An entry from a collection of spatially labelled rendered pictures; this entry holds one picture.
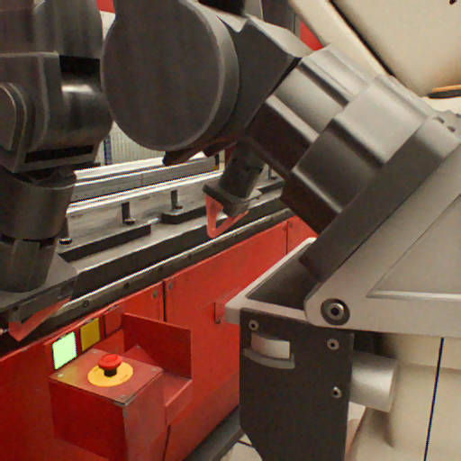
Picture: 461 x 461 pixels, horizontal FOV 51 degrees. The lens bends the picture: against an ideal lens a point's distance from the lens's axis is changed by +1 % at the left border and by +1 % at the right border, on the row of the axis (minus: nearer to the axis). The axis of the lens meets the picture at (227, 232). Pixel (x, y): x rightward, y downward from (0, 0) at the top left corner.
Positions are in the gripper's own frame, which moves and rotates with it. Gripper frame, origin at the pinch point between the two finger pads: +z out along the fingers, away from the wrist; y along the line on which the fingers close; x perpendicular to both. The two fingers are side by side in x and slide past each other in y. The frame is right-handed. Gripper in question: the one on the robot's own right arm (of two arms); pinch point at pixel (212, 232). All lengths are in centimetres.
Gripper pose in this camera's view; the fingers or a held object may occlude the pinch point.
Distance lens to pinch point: 82.7
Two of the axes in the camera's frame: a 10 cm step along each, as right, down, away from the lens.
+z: -4.0, 8.0, 4.5
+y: -4.6, 2.5, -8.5
